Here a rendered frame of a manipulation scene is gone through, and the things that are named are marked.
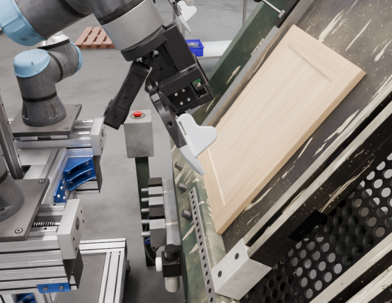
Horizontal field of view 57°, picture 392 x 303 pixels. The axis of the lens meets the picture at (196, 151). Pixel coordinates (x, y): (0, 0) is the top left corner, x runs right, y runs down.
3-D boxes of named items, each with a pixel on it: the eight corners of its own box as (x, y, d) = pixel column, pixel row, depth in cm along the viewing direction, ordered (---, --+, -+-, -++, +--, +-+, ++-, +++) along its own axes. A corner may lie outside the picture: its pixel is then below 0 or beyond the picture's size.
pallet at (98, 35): (121, 50, 554) (121, 43, 549) (72, 50, 552) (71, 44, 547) (130, 31, 649) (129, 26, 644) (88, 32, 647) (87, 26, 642)
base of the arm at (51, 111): (17, 127, 125) (9, 101, 120) (30, 108, 138) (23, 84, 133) (61, 125, 127) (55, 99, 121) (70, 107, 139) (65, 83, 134)
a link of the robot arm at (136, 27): (96, 30, 45) (105, 16, 52) (117, 62, 47) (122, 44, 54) (148, 0, 44) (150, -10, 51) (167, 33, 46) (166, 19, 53)
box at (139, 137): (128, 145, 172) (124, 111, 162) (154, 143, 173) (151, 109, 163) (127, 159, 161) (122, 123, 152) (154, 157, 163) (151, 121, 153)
